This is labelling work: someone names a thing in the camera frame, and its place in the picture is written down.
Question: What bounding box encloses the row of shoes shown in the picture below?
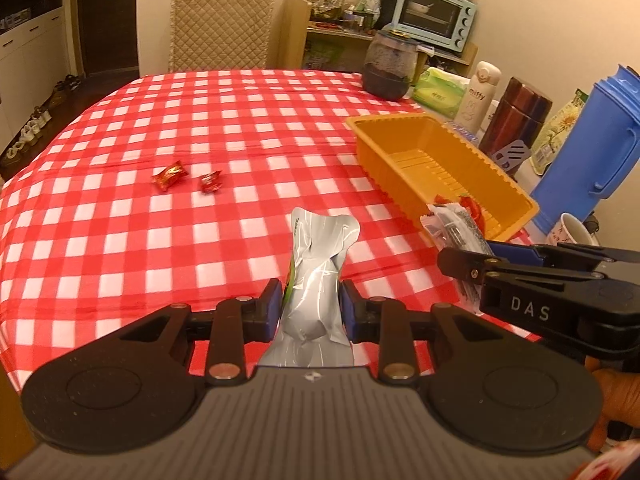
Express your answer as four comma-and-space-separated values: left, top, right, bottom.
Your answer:
0, 74, 86, 168

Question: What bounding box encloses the red foil candy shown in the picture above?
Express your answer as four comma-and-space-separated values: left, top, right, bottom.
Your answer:
151, 161, 188, 192

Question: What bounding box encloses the grey slotted tool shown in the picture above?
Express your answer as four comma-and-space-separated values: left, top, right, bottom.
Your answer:
492, 139, 532, 175

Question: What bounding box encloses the brown metal thermos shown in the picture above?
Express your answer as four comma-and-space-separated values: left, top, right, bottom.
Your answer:
479, 77, 553, 161

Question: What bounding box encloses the red snack packet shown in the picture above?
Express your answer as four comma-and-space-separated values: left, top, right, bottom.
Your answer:
434, 195, 486, 223

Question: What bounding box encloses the person's right hand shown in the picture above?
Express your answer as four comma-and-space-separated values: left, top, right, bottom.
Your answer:
587, 367, 640, 453

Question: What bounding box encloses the small red candy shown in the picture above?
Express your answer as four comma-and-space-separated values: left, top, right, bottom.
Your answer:
198, 170, 224, 194

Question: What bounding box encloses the dark wooden door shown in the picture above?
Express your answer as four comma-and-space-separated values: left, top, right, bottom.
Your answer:
70, 0, 141, 78

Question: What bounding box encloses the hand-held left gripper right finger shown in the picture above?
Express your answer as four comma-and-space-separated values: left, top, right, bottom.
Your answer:
340, 280, 506, 386

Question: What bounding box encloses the white rabbit print bottle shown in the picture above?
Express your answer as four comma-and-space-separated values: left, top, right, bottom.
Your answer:
457, 61, 502, 133

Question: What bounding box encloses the wooden shelf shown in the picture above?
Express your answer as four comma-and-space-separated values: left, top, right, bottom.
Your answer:
277, 0, 478, 73

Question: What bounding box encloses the blue flat packet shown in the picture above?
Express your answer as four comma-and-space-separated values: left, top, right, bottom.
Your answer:
442, 120, 482, 143

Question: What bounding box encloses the green package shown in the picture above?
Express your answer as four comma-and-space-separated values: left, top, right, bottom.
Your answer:
306, 42, 346, 70

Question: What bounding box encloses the light blue toaster oven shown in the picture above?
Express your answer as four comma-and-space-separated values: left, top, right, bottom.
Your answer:
390, 0, 478, 58

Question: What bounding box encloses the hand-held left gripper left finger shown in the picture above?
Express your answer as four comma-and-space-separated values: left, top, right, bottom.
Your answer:
117, 278, 282, 387

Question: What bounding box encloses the green tissue pack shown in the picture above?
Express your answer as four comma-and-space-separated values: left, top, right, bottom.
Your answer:
411, 66, 468, 120

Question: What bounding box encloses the white cabinet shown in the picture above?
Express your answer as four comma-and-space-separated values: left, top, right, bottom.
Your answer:
0, 0, 71, 151

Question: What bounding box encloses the yellow plastic tray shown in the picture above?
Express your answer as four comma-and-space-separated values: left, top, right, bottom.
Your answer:
346, 114, 541, 242

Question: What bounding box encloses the dark clear snack packet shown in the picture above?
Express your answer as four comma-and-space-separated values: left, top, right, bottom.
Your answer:
420, 202, 493, 306

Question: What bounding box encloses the silver green snack packet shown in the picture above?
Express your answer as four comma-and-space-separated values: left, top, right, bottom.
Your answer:
260, 206, 362, 368

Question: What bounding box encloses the beige quilted chair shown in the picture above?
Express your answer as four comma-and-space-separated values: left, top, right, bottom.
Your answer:
168, 0, 277, 72

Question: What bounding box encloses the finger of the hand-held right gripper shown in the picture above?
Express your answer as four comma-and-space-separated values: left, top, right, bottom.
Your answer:
436, 247, 606, 286
486, 241, 640, 278

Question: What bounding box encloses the white printed mug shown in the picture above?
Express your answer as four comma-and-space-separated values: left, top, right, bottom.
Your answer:
550, 212, 601, 247

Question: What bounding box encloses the red checkered tablecloth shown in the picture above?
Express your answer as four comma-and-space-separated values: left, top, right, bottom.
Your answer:
0, 69, 551, 391

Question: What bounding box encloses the flower print packet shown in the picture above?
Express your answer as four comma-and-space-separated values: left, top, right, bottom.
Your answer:
531, 89, 591, 176

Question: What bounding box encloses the blue plastic pitcher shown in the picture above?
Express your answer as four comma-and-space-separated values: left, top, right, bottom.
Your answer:
530, 64, 640, 233

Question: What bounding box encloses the dark glass jar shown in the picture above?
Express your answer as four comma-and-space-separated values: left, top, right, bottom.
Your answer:
362, 30, 418, 101

